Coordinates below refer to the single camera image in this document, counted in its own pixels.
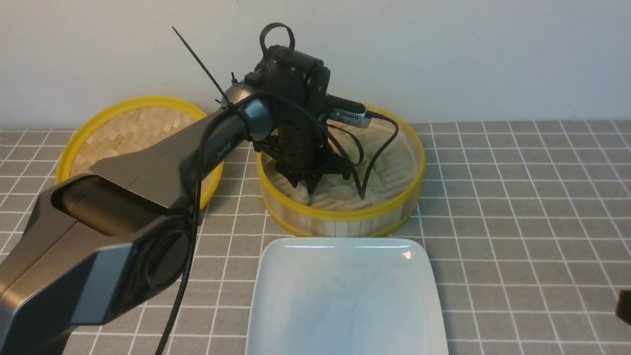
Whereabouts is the beige dumpling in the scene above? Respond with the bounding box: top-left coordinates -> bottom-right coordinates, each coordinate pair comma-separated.
291,181 -> 311,205

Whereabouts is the yellow rimmed bamboo steamer lid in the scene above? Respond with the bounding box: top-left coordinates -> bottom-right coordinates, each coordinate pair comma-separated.
52,96 -> 205,212

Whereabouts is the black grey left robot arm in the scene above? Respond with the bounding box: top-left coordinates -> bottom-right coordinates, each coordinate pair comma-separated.
0,45 -> 330,355

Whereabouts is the black zip tie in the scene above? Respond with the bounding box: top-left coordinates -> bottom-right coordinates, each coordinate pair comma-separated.
171,26 -> 232,106

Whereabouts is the yellow rimmed bamboo steamer basket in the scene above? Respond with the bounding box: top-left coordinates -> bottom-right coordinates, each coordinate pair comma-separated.
256,105 -> 426,237

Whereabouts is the white square plate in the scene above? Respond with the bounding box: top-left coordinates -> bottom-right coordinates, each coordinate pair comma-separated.
245,237 -> 449,355

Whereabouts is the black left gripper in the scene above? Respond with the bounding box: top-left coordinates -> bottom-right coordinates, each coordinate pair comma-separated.
244,45 -> 353,195

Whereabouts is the green dumpling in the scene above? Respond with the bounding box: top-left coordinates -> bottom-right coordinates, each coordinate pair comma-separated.
362,166 -> 384,191

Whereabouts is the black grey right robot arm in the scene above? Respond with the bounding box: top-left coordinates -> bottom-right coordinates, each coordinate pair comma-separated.
615,289 -> 631,326

